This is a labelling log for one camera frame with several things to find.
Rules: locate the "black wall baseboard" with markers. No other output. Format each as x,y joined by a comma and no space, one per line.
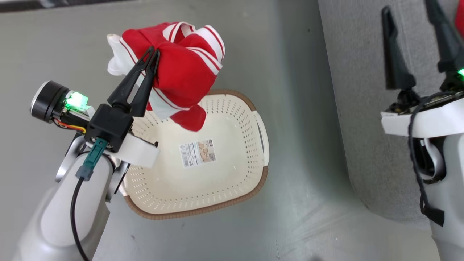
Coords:
21,4

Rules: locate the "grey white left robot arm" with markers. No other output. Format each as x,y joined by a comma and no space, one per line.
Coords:
54,217

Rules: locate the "cream perforated laundry basket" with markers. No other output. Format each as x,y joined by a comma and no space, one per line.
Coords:
217,181

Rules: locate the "plain red garment white print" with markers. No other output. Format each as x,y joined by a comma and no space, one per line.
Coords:
460,18

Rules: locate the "red white striped garment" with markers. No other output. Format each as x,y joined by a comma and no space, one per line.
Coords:
188,69

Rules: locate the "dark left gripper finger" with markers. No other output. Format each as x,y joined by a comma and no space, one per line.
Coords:
145,94
128,87

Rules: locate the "grey fabric sofa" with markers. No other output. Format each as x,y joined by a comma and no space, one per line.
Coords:
362,108

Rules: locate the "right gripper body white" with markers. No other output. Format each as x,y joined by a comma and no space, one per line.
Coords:
438,117

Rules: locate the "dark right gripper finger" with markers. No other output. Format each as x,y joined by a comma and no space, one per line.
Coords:
447,43
395,65

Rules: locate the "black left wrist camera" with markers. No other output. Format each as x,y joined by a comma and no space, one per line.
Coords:
49,100

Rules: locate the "paper label sticker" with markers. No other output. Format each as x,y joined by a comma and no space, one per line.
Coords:
198,153

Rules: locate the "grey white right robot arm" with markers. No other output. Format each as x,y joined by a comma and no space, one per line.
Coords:
449,188

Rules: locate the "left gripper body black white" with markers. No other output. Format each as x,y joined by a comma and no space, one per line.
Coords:
110,127

